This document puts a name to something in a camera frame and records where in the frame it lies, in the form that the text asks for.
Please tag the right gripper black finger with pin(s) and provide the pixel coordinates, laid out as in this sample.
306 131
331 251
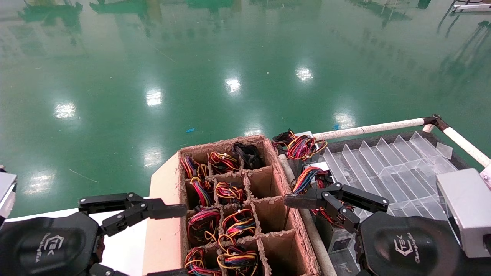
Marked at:
330 199

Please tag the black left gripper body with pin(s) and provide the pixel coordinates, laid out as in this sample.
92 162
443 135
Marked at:
38 245

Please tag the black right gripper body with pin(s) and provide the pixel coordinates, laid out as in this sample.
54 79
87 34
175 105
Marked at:
406 245

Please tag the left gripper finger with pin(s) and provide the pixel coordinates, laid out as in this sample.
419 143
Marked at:
103 270
138 209

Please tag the clear plastic divider tray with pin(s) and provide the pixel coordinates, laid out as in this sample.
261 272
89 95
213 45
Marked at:
383 172
364 141

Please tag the brown cardboard divider box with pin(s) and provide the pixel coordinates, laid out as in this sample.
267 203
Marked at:
264 180

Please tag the loose clear plastic divider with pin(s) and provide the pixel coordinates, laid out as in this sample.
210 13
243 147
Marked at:
444 150

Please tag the white padded cart rail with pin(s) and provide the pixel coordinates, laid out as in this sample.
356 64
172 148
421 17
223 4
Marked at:
314 237
466 145
368 129

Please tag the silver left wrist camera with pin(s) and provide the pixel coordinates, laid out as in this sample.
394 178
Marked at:
5 191

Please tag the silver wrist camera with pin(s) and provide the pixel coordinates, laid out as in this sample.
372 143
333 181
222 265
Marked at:
5 191
468 211

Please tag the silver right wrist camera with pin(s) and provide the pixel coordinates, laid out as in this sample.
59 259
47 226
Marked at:
468 211

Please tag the black rail corner connector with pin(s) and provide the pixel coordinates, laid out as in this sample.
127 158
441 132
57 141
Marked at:
437 122

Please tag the white metal frame base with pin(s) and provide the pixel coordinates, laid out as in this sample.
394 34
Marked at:
472 7

